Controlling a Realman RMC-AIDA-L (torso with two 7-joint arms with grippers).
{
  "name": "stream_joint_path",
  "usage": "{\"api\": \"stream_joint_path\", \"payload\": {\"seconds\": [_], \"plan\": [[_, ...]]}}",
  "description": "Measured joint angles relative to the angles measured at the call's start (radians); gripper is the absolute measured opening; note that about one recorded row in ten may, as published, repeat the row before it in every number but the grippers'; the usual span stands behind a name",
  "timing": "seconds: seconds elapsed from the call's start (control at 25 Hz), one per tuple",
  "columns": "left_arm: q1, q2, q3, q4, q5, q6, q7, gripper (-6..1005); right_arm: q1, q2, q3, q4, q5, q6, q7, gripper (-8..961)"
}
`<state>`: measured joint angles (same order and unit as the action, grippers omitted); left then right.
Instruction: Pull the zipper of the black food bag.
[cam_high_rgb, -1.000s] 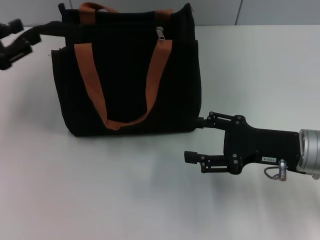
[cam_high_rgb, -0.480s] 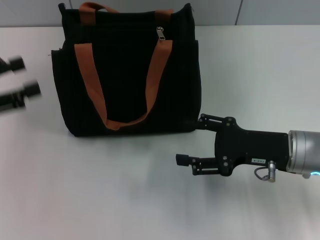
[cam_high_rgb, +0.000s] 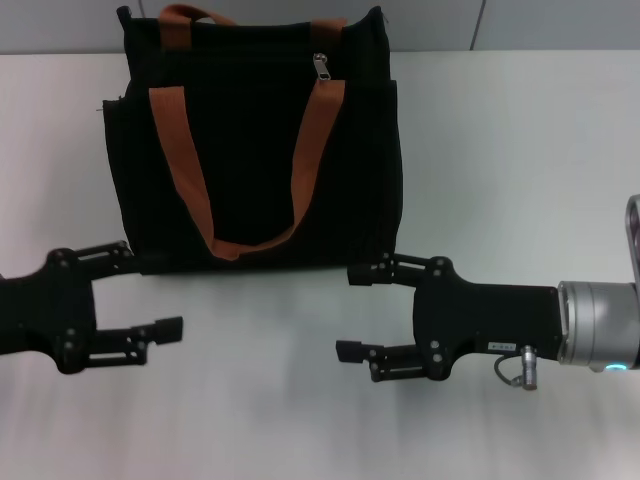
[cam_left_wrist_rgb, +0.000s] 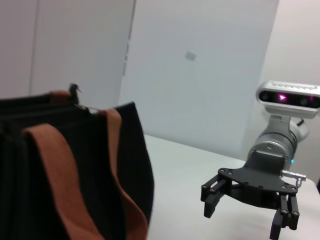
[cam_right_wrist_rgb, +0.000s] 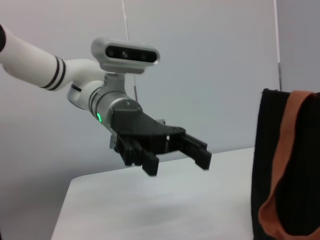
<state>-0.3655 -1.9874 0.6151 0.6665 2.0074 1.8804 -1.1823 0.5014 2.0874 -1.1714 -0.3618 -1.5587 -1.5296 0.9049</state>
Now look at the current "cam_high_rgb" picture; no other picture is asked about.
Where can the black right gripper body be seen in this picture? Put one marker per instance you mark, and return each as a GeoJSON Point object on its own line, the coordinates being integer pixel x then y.
{"type": "Point", "coordinates": [490, 320]}

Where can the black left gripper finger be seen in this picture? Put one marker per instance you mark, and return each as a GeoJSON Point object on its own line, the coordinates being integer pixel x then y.
{"type": "Point", "coordinates": [107, 257]}
{"type": "Point", "coordinates": [167, 330]}

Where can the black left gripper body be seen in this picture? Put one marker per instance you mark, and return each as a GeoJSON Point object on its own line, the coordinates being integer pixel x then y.
{"type": "Point", "coordinates": [45, 310]}

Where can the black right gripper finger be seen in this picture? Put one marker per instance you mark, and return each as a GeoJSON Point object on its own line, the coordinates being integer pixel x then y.
{"type": "Point", "coordinates": [352, 351]}
{"type": "Point", "coordinates": [365, 275]}

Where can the silver metal zipper pull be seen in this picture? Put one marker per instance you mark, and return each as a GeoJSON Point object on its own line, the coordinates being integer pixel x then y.
{"type": "Point", "coordinates": [322, 67]}

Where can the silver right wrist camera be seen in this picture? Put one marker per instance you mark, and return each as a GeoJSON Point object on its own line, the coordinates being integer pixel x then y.
{"type": "Point", "coordinates": [635, 240]}

